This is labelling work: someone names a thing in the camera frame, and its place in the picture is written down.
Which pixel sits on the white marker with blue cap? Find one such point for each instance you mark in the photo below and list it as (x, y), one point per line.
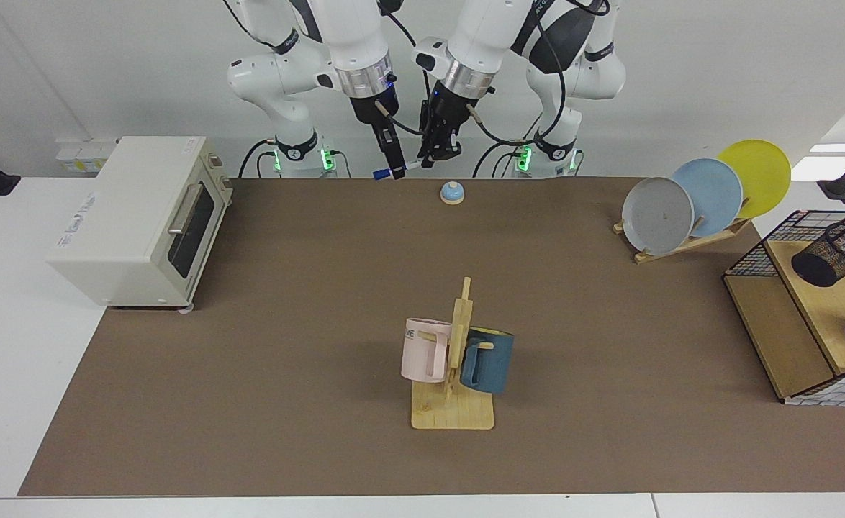
(379, 174)

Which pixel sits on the black mesh pen holder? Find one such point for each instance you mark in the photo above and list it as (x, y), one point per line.
(825, 262)

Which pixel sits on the small blue round bell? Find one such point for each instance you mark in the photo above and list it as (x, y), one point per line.
(452, 192)

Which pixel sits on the pink mug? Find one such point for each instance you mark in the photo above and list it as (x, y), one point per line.
(419, 352)

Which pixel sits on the teal mug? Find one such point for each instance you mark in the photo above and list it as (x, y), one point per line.
(494, 360)

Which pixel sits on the grey plate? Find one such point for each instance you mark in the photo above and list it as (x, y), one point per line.
(656, 216)

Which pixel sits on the brown table cloth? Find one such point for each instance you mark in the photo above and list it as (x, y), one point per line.
(322, 403)

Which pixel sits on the wooden plate rack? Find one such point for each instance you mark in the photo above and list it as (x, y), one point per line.
(681, 247)

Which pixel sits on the wooden cup stand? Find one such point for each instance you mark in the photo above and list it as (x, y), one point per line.
(458, 414)

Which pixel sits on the light blue plate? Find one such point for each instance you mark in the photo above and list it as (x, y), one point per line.
(717, 194)

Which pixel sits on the pale toaster oven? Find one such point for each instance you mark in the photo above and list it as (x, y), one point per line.
(127, 216)

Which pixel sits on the yellow plate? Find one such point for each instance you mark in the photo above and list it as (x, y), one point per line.
(764, 176)

